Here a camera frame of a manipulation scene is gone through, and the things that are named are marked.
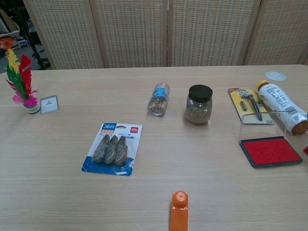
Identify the red ink pad clear lid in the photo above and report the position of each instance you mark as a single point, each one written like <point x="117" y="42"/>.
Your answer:
<point x="270" y="152"/>

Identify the clear bottle with blue label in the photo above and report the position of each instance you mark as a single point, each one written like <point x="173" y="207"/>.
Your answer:
<point x="158" y="101"/>

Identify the glass jar with black lid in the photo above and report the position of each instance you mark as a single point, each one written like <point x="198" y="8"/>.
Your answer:
<point x="198" y="108"/>

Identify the correction tape blue blister pack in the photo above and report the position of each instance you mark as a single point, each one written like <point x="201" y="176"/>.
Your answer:
<point x="111" y="149"/>

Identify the woven wooden folding screen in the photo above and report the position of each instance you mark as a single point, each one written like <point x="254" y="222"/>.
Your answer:
<point x="134" y="31"/>

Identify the razor in yellow blister pack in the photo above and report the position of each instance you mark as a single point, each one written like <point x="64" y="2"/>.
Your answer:
<point x="243" y="101"/>

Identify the orange glue bottle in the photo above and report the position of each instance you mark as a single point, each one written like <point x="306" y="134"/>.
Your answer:
<point x="179" y="214"/>

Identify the small white card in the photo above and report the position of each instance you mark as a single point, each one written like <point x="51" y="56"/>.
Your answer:
<point x="49" y="104"/>

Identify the white label bottle yellow cap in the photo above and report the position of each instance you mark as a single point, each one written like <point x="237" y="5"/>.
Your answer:
<point x="279" y="101"/>

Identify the black tripod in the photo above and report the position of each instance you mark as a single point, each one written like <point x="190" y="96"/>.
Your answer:
<point x="39" y="60"/>

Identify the white round grommet cap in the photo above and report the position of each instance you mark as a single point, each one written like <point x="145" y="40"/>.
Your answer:
<point x="275" y="76"/>

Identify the colourful feather shuttlecock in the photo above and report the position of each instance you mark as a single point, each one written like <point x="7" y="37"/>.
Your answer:
<point x="22" y="81"/>

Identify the orange round object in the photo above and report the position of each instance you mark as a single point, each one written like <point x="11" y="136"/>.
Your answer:
<point x="5" y="43"/>

